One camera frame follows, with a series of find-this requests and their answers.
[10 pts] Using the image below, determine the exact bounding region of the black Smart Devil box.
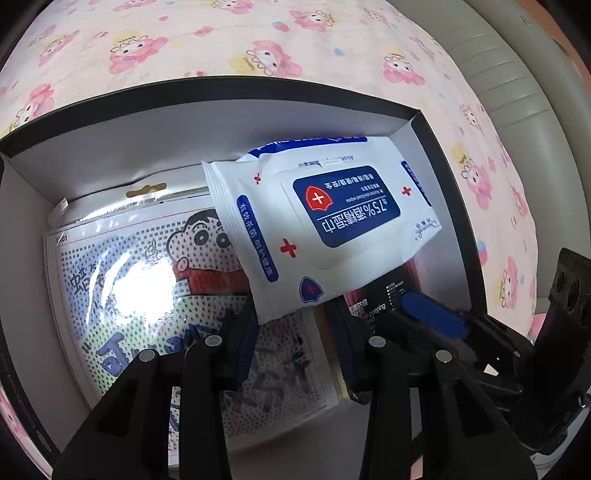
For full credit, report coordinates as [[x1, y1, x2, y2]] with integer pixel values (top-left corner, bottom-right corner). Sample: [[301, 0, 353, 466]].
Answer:
[[322, 239, 463, 407]]

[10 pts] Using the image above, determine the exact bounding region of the cartoon diamond painting kit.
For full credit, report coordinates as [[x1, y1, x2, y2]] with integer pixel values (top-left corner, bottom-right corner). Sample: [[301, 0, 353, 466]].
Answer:
[[44, 193, 339, 449]]

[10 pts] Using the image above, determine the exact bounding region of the white wet wipes pack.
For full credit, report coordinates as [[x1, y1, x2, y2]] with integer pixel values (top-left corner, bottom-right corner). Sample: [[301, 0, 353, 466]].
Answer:
[[204, 136, 441, 324]]

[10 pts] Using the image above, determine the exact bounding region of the black cardboard storage box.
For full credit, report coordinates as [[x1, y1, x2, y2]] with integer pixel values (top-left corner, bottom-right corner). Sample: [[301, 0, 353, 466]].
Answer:
[[1, 76, 487, 463]]

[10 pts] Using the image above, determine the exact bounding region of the pink cartoon print blanket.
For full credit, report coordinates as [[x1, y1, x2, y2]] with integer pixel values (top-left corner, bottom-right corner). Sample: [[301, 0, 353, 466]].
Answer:
[[0, 0, 541, 480]]

